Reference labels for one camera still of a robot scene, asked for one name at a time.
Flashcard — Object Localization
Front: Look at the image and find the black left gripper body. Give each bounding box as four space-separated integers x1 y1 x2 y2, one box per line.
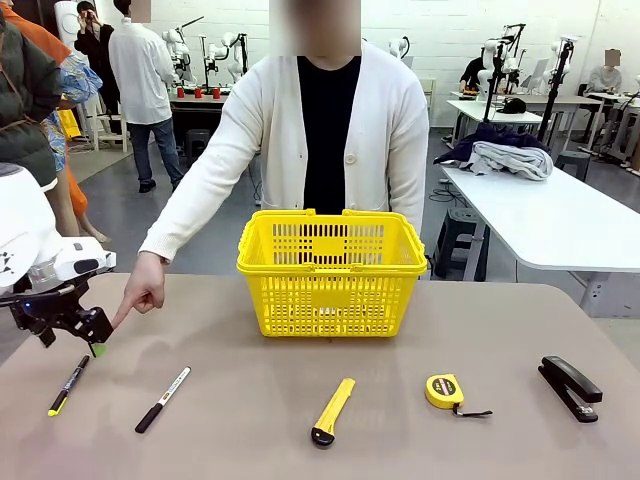
9 282 91 335

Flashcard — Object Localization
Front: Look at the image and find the black yellow highlighter pen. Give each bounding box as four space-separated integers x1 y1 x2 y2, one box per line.
47 354 92 418

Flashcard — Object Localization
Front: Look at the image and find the white black marker pen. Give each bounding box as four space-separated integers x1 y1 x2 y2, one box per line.
134 366 192 434

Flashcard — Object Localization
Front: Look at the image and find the person's left forearm white sleeve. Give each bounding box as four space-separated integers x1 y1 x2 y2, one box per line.
392 159 430 246

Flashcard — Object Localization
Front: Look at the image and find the person's right forearm white sleeve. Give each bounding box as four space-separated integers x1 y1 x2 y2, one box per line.
139 149 261 264

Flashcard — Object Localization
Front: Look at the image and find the person in dark green vest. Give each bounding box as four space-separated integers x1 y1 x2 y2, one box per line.
0 7 65 189

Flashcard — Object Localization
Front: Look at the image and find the person in blue patterned shirt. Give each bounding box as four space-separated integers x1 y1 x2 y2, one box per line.
47 49 110 244

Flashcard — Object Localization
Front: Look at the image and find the yellow plastic shopping basket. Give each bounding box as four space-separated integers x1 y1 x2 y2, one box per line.
236 208 428 339

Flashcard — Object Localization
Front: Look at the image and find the person in white coat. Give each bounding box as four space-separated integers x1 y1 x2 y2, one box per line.
108 0 185 194

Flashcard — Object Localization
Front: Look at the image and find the person in black clothes standing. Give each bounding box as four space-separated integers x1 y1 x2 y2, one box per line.
73 0 122 104

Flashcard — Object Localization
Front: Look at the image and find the person in white cardigan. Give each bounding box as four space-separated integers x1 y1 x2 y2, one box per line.
139 0 431 264

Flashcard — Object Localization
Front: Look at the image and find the seated person in black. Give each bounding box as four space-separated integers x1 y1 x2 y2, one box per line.
458 55 489 94

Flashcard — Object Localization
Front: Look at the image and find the seated person in grey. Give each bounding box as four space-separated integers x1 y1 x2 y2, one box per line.
583 48 625 97

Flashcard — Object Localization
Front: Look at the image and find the person's right hand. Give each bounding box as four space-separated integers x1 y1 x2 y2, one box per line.
110 250 168 331

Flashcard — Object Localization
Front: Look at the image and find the yellow floor sign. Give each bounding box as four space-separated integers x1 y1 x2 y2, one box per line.
56 108 82 142

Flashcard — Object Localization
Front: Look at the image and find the white step stool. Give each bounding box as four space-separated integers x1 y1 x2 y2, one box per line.
85 93 130 154

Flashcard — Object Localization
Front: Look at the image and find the black plastic stool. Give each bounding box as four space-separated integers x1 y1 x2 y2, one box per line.
184 128 212 167

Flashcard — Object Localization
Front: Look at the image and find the black background table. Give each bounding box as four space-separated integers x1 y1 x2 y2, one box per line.
168 91 235 151

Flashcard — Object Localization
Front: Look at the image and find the yellow utility knife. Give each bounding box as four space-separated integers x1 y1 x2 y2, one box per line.
310 377 357 447

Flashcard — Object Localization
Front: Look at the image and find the yellow tape measure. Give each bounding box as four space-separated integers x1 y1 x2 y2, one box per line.
424 372 494 418

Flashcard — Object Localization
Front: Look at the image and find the grey plastic stool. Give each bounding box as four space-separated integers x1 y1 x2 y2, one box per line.
431 207 489 283
553 150 593 183

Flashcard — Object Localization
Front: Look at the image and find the white background table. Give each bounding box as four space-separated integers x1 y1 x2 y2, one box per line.
445 98 545 151

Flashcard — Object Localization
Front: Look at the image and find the dark purple clothing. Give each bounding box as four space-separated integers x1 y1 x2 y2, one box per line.
432 121 552 167

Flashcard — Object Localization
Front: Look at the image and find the grey clothing pile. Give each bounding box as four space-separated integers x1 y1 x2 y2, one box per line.
468 140 555 182

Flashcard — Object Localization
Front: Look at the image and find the large white table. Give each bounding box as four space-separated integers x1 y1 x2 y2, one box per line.
438 163 640 319

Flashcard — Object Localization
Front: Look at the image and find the black stapler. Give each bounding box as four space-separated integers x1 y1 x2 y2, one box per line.
537 355 604 424

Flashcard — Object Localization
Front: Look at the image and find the black tripod stand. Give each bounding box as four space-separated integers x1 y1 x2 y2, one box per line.
536 38 577 147

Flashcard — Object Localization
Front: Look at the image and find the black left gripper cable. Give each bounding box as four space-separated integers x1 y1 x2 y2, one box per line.
0 285 77 307

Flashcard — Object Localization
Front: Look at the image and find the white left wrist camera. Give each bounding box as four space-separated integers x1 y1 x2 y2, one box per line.
52 237 117 281

